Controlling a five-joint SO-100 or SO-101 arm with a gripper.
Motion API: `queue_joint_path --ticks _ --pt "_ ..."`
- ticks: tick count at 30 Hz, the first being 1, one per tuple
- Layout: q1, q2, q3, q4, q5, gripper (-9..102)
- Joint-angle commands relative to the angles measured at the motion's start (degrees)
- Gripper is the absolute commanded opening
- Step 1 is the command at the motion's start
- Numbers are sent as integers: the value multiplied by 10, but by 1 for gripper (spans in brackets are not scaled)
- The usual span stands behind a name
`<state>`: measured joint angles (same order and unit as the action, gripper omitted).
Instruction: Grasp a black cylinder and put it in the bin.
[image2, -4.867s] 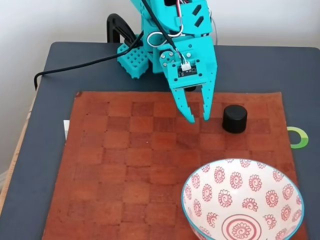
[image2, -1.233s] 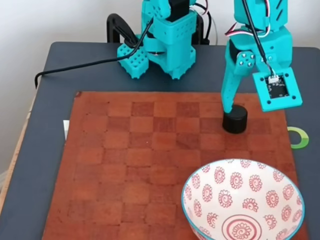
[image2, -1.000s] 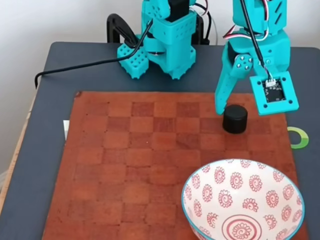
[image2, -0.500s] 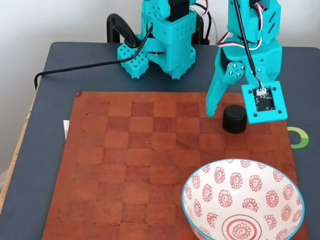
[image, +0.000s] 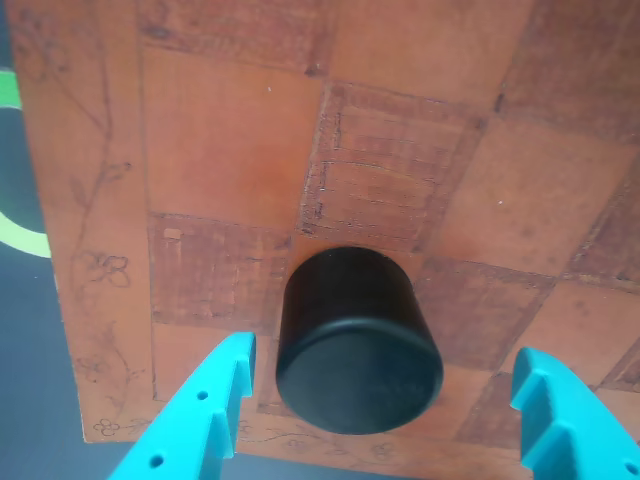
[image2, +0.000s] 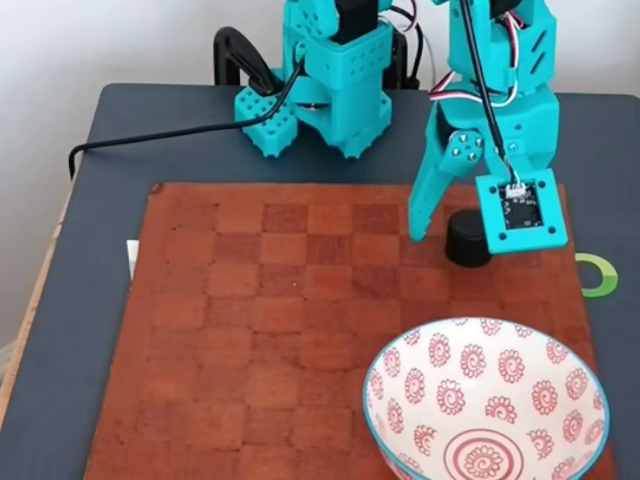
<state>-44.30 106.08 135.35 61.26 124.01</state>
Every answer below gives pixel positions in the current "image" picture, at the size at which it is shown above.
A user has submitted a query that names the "black cylinder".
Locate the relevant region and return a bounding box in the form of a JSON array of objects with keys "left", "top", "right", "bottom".
[{"left": 274, "top": 245, "right": 445, "bottom": 436}]

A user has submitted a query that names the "wooden chessboard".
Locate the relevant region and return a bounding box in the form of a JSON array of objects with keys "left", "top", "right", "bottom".
[{"left": 5, "top": 0, "right": 640, "bottom": 480}]

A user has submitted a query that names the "green ring sticker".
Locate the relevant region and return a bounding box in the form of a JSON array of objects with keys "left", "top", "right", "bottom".
[{"left": 0, "top": 69, "right": 54, "bottom": 260}]

